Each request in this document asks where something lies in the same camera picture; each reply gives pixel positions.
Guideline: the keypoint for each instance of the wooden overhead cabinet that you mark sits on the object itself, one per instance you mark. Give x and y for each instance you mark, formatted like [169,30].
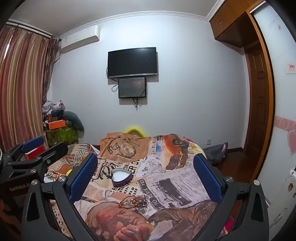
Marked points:
[227,23]

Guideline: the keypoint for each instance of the white wall outlet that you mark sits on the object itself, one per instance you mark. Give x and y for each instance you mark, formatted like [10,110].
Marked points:
[208,141]

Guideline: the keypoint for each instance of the striped brown curtain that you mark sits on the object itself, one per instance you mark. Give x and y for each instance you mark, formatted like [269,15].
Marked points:
[23,88]

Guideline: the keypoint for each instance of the grey-green stuffed bag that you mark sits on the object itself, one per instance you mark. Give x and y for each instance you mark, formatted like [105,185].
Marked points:
[75,121]

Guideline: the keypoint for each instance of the white air conditioner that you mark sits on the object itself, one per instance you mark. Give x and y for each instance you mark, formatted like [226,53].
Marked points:
[79,38]

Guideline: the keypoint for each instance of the orange box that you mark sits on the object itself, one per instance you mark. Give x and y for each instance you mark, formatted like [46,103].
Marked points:
[56,124]

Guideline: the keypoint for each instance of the pile of clothes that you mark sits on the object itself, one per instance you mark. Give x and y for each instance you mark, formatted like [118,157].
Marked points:
[53,107]

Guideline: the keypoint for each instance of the green patterned cloth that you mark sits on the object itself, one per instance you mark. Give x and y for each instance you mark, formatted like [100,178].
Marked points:
[62,135]

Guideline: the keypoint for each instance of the wall-mounted black television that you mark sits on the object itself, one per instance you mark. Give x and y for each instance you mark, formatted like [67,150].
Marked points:
[133,62]

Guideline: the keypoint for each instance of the purple heart-shaped tin box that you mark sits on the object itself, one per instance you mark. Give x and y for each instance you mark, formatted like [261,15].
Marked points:
[120,183]

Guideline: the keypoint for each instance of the printed blanket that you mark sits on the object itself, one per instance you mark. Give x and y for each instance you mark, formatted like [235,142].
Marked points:
[161,185]

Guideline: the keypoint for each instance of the red box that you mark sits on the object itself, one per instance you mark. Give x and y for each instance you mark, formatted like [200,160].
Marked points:
[38,149]

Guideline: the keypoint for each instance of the yellow curved plastic frame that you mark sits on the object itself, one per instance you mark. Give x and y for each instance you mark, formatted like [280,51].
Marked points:
[135,128]

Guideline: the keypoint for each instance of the white sliding wardrobe door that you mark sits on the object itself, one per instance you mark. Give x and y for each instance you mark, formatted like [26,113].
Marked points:
[282,97]

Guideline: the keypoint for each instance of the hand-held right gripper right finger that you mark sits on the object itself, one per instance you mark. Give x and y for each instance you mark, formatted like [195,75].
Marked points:
[207,179]

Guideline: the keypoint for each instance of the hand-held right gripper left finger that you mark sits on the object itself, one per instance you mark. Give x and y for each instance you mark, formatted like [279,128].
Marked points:
[84,178]

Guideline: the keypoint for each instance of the wooden door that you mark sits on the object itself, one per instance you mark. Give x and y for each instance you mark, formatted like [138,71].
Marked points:
[257,111]

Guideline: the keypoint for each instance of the dark bag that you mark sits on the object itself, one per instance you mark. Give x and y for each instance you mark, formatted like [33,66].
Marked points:
[215,154]

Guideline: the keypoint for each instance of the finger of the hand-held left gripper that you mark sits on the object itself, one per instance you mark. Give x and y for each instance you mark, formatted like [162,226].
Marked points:
[54,151]
[34,141]

